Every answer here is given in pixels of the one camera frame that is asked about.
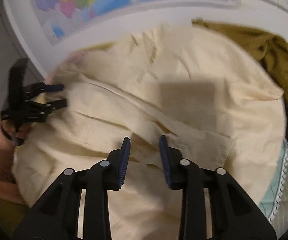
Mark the cream jacket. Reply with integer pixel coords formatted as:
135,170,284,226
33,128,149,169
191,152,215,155
13,25,285,239

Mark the pink sleeve left forearm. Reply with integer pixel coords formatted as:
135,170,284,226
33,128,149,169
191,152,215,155
0,145,26,205

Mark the person's left hand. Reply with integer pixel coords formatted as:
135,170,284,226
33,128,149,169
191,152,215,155
0,120,32,151

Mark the patterned bed sheet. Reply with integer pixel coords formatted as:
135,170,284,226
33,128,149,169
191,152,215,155
258,140,288,238

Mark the olive brown garment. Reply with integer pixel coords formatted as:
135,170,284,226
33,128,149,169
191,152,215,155
191,17,288,153

